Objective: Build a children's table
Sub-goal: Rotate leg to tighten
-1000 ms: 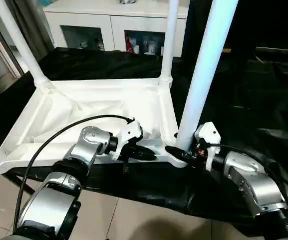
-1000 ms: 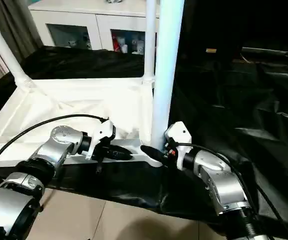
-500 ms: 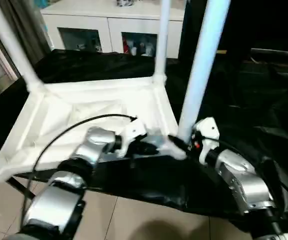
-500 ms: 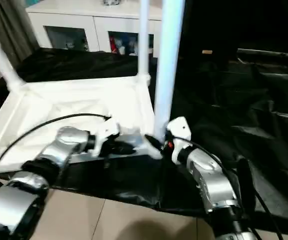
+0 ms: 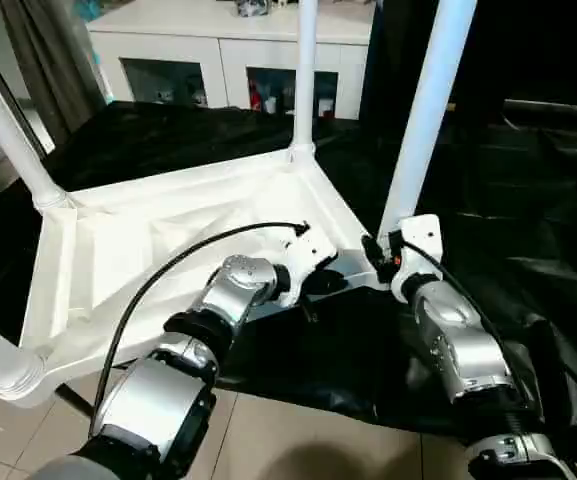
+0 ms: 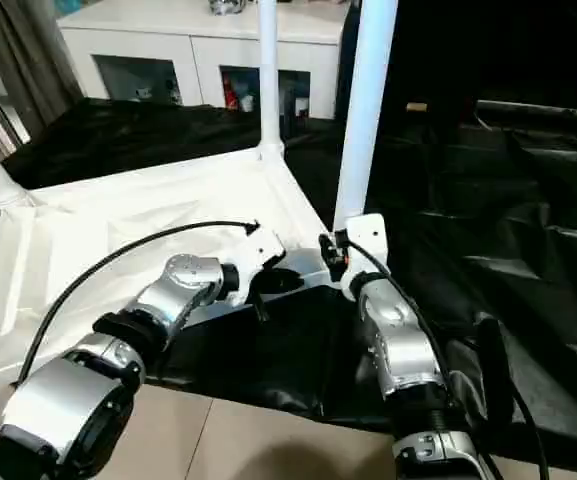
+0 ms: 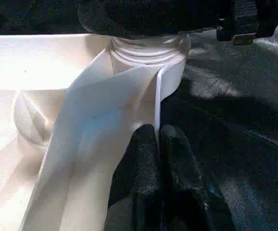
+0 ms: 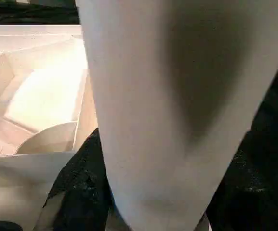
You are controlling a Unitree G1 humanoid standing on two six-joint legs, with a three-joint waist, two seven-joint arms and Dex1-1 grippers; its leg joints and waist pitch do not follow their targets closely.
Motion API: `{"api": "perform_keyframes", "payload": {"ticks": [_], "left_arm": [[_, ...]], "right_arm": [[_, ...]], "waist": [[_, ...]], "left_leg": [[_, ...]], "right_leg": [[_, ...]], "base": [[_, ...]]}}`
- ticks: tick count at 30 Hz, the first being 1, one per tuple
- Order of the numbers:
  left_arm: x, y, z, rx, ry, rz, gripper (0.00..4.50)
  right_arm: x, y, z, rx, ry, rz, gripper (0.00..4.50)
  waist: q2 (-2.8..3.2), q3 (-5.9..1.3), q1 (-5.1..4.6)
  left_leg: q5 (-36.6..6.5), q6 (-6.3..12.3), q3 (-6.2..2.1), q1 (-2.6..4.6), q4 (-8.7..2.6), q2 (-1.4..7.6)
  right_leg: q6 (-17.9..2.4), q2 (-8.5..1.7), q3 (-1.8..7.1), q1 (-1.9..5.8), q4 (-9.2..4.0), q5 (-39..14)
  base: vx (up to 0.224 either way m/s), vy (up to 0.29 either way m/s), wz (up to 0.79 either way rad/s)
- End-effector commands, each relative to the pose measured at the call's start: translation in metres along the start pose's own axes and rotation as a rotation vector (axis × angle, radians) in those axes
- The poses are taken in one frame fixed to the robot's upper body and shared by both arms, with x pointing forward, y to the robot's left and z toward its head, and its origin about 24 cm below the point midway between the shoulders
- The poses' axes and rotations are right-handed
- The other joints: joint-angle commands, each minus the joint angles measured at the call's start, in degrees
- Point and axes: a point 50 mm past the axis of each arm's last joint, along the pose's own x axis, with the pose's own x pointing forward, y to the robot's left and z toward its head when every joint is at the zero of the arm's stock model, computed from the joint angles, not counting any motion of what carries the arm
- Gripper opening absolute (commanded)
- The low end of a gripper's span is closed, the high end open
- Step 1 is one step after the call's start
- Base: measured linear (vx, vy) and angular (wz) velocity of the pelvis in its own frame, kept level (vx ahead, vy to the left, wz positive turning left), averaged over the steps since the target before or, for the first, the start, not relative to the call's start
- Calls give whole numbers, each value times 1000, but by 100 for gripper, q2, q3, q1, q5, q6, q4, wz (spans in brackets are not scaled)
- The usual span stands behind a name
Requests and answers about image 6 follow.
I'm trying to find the white plastic table top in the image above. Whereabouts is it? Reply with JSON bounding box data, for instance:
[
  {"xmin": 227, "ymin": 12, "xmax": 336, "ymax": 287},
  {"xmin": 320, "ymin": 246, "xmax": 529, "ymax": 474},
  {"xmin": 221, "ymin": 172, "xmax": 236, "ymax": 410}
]
[{"xmin": 0, "ymin": 141, "xmax": 340, "ymax": 410}]

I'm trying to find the black mat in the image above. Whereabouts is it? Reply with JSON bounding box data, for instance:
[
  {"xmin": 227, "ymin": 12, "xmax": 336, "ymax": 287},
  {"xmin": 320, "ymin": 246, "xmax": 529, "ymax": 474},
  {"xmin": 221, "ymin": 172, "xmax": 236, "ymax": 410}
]
[{"xmin": 0, "ymin": 97, "xmax": 577, "ymax": 456}]

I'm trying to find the small red item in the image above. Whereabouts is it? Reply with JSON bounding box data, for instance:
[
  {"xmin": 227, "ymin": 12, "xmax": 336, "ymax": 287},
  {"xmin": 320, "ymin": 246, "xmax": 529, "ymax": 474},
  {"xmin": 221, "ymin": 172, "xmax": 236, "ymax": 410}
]
[{"xmin": 221, "ymin": 74, "xmax": 238, "ymax": 110}]

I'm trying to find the white cabinet with glass doors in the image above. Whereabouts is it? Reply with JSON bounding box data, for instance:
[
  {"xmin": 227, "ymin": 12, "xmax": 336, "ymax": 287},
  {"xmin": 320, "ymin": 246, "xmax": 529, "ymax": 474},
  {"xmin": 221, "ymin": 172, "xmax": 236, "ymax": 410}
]
[{"xmin": 56, "ymin": 0, "xmax": 345, "ymax": 121}]

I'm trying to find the long black bar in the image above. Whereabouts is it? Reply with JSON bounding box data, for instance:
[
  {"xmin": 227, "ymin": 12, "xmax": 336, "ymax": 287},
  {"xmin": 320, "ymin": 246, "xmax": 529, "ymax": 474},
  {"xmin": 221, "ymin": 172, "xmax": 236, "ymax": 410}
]
[{"xmin": 476, "ymin": 98, "xmax": 577, "ymax": 121}]

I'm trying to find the dark patterned small object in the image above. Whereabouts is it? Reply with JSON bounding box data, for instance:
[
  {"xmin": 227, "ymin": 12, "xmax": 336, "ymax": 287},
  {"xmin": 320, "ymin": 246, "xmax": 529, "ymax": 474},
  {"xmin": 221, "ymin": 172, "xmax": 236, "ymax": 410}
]
[{"xmin": 206, "ymin": 0, "xmax": 248, "ymax": 15}]

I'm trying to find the grey curtain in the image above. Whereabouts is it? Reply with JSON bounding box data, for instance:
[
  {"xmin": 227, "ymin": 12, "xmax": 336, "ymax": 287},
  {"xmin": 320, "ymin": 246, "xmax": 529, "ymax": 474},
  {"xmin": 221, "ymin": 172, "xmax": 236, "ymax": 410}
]
[{"xmin": 0, "ymin": 0, "xmax": 85, "ymax": 142}]

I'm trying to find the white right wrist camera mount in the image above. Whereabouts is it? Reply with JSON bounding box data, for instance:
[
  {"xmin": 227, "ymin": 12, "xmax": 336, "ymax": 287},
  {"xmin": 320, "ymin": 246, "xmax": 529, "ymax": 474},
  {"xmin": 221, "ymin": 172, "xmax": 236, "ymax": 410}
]
[{"xmin": 339, "ymin": 212, "xmax": 388, "ymax": 302}]

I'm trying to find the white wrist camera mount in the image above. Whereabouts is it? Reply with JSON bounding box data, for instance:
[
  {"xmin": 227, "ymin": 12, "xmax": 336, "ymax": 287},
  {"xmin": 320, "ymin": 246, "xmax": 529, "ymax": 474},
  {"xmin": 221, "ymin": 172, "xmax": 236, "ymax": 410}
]
[
  {"xmin": 229, "ymin": 223, "xmax": 288, "ymax": 310},
  {"xmin": 339, "ymin": 212, "xmax": 388, "ymax": 302}
]

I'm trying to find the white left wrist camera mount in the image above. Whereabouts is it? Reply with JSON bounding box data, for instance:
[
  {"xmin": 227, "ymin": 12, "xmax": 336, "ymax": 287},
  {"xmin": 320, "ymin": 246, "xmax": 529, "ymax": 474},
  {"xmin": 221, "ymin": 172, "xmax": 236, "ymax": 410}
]
[{"xmin": 229, "ymin": 223, "xmax": 288, "ymax": 310}]

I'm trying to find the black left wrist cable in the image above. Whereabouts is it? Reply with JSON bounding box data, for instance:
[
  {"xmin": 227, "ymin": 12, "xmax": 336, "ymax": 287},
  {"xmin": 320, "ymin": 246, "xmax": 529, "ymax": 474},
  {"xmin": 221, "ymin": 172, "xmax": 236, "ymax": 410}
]
[{"xmin": 16, "ymin": 217, "xmax": 263, "ymax": 387}]

